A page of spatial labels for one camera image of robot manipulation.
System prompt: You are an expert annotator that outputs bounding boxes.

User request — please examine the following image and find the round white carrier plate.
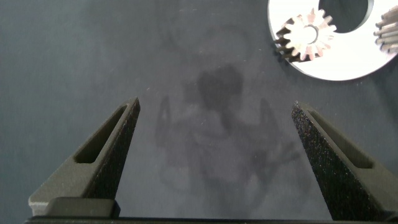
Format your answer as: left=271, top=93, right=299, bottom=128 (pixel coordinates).
left=267, top=0, right=398, bottom=82

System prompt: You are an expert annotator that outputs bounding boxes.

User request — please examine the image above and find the small steel spur gear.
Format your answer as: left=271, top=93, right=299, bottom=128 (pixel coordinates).
left=274, top=7, right=338, bottom=63
left=374, top=5, right=398, bottom=54

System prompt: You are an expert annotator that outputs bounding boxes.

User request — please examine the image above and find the dark table mat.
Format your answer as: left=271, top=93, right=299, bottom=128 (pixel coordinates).
left=0, top=0, right=398, bottom=222

